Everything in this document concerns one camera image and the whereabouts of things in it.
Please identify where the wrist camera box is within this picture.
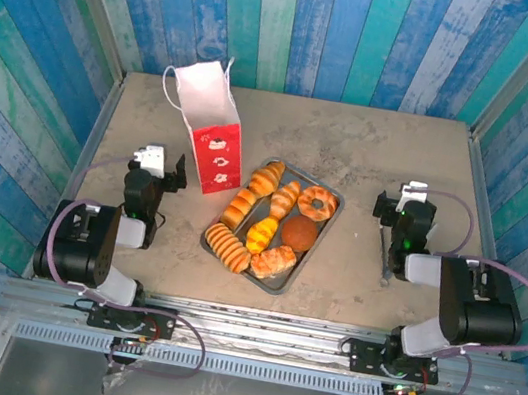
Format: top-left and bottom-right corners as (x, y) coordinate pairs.
(397, 178), (431, 205)
(126, 140), (170, 180)

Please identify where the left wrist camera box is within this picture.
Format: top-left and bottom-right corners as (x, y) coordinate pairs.
(126, 140), (170, 180)

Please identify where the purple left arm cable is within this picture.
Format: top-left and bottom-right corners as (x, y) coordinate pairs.
(28, 146), (237, 386)

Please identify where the small circuit board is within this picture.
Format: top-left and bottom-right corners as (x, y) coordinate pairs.
(387, 380), (424, 395)
(120, 333), (155, 350)

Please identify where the slotted grey cable duct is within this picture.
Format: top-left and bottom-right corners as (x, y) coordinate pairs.
(11, 320), (386, 395)

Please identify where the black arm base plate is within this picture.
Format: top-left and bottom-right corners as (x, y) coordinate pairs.
(84, 297), (179, 343)
(345, 338), (443, 388)

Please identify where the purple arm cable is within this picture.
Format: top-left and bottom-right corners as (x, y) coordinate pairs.
(28, 146), (237, 386)
(380, 184), (528, 395)

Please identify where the orange ridged fake loaf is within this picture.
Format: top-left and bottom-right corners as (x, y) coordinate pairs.
(220, 184), (260, 232)

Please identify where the flaky square fake pastry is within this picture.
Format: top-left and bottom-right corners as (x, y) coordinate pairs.
(248, 239), (300, 285)

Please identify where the aluminium mounting rail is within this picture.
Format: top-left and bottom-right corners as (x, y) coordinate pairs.
(0, 267), (528, 395)

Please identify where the red and white paper bag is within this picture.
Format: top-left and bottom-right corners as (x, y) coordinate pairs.
(144, 46), (260, 201)

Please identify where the aluminium table side rail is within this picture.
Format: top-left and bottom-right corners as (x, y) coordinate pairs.
(22, 66), (128, 289)
(431, 127), (528, 360)

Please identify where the ring shaped fake bread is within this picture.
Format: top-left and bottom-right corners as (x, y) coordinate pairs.
(294, 182), (342, 225)

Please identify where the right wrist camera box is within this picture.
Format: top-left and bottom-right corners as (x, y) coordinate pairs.
(397, 178), (431, 205)

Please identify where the grey metal tray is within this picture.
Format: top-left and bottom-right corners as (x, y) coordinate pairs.
(192, 147), (353, 305)

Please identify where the round brown fake bun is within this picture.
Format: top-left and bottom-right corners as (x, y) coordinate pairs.
(278, 212), (322, 256)

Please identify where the long many-ridged fake bread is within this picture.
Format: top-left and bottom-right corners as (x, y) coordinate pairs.
(199, 219), (258, 276)

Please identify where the golden fake croissant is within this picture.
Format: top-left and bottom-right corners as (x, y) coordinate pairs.
(246, 156), (287, 201)
(268, 177), (303, 223)

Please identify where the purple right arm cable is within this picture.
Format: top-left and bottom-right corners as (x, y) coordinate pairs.
(380, 184), (528, 395)

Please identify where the yellow fake bread roll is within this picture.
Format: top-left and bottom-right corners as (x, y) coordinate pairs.
(243, 212), (282, 258)

